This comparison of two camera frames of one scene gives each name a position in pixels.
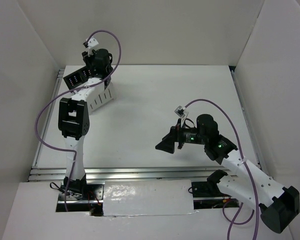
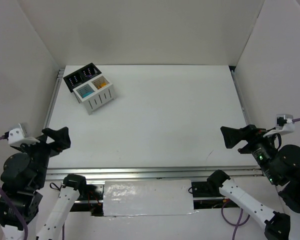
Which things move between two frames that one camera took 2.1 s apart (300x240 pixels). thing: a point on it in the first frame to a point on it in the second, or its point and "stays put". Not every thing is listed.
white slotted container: (99, 96) stays put
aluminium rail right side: (233, 70) stays put
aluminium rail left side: (47, 117) stays put
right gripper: (179, 137) to (246, 139)
